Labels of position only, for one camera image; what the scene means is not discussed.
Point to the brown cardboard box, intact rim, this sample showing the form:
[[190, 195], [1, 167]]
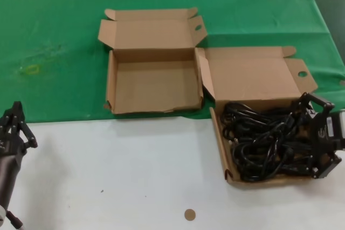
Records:
[[248, 76]]

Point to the brown cardboard box, torn rim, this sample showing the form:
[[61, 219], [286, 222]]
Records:
[[153, 87]]

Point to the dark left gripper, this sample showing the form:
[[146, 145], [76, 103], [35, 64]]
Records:
[[8, 165]]

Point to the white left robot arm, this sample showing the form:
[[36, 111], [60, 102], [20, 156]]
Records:
[[1, 212]]

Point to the round brown cardboard disc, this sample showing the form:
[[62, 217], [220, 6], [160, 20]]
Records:
[[190, 215]]

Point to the green table cloth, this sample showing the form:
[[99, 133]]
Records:
[[54, 25]]

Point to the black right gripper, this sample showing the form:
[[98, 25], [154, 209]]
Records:
[[323, 133]]

